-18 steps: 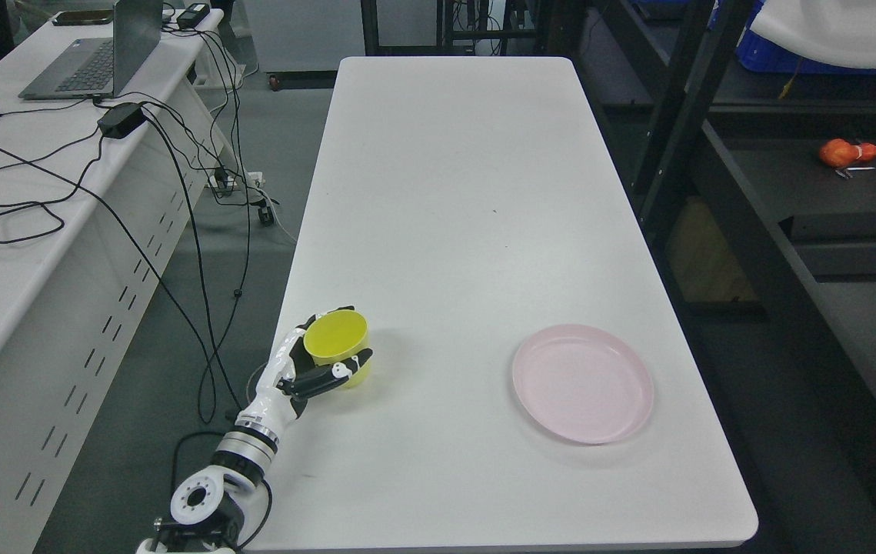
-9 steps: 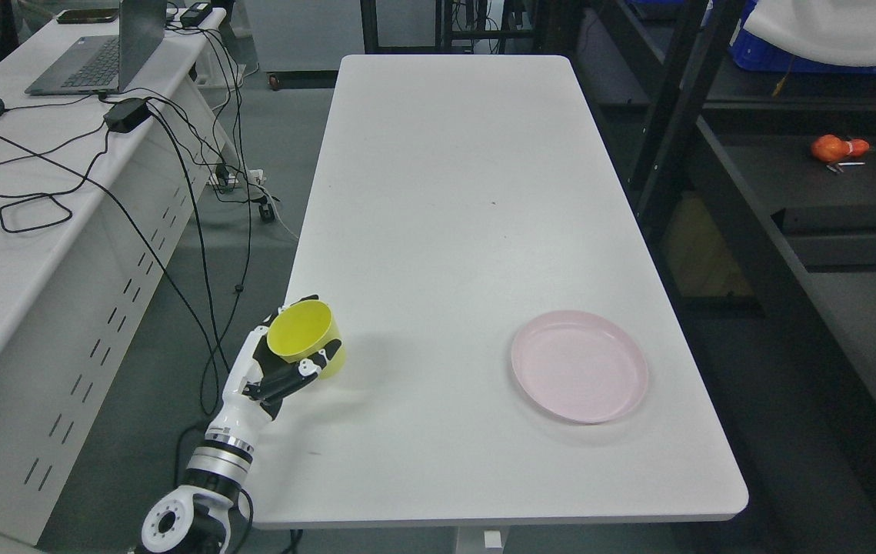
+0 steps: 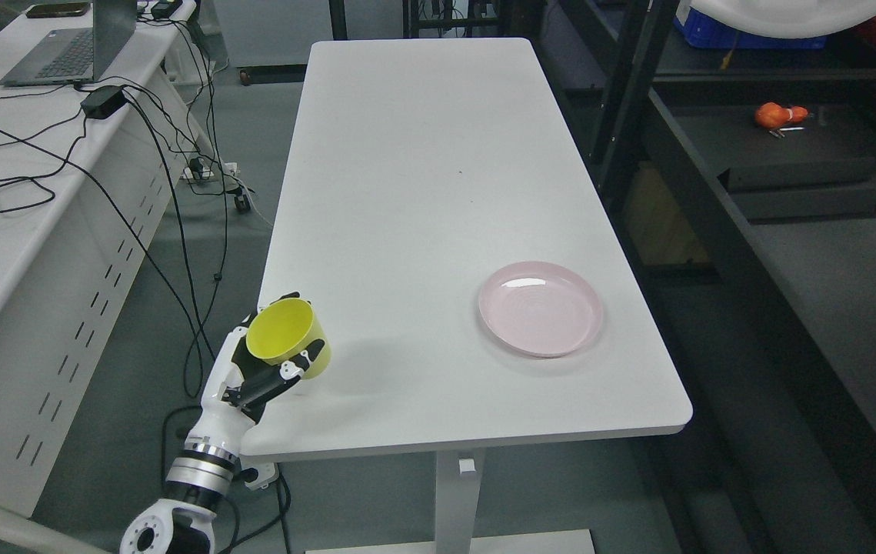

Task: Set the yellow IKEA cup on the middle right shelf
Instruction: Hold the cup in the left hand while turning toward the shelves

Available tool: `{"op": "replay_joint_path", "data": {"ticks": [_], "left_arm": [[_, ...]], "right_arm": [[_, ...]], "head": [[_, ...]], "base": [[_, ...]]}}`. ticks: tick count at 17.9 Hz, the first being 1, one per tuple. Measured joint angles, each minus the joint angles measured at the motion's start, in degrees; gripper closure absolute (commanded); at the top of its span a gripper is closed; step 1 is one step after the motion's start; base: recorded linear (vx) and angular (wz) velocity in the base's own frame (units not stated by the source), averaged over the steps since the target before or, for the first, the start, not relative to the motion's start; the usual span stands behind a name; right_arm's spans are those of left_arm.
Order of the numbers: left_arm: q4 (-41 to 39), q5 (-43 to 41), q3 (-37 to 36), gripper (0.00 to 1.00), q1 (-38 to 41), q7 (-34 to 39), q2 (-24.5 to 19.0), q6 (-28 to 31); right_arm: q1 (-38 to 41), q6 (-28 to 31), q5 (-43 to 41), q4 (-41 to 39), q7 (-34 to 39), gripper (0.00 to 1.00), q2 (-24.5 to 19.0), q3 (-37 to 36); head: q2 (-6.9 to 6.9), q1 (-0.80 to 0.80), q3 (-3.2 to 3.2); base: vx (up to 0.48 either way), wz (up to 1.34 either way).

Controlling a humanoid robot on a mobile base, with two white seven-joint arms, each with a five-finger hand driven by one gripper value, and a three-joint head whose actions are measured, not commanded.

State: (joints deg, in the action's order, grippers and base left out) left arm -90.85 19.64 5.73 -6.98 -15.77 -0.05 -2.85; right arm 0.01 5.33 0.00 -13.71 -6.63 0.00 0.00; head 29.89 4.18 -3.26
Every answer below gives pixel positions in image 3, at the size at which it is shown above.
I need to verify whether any white work table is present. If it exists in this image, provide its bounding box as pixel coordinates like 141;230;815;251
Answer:
244;38;693;553

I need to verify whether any orange mesh bag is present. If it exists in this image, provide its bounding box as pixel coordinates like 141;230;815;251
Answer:
754;102;811;130

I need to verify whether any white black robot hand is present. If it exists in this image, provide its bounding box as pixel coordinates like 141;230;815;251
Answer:
184;292;305;457

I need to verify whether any black power adapter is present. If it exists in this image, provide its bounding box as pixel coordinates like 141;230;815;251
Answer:
80;85;127;120

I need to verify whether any black smartphone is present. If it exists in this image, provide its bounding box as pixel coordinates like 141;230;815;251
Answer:
24;2;91;20

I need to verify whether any grey laptop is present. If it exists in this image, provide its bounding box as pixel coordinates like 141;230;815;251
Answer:
0;1;138;87

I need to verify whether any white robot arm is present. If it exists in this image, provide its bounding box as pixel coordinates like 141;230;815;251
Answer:
118;449;238;553

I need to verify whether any black metal shelf rack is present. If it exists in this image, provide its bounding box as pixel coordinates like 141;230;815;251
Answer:
540;1;876;553

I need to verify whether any pink plastic plate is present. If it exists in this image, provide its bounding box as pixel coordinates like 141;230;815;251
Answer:
477;262;604;358

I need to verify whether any white side desk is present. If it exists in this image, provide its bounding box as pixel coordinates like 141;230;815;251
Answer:
0;0;212;554

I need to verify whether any black looped cable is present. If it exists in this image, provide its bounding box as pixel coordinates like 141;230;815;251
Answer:
0;108;92;215

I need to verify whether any yellow plastic cup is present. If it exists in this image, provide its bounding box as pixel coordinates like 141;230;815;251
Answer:
245;298;331;379

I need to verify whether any white power strip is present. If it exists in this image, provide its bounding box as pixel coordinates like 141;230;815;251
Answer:
181;162;241;182

